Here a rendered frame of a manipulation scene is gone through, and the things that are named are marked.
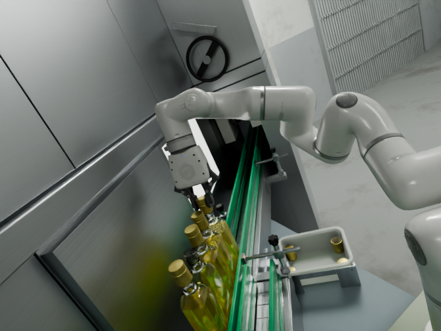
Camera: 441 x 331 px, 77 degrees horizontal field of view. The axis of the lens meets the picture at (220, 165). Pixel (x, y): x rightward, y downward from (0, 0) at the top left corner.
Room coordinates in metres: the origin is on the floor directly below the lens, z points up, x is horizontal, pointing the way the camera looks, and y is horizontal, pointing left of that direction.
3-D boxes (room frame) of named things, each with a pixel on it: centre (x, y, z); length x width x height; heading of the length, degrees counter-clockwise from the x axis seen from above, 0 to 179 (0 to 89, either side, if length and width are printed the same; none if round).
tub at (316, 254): (0.70, -0.16, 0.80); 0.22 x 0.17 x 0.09; 71
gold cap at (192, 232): (0.58, 0.13, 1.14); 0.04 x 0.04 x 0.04
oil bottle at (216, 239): (0.63, 0.11, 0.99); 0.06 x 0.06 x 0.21; 72
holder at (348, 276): (0.71, -0.13, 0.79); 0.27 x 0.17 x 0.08; 71
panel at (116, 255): (0.85, 0.17, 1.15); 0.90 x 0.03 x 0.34; 161
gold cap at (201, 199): (0.69, 0.09, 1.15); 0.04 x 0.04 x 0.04
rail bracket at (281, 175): (1.23, -0.24, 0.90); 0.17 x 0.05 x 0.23; 71
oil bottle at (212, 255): (0.58, 0.13, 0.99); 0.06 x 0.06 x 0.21; 71
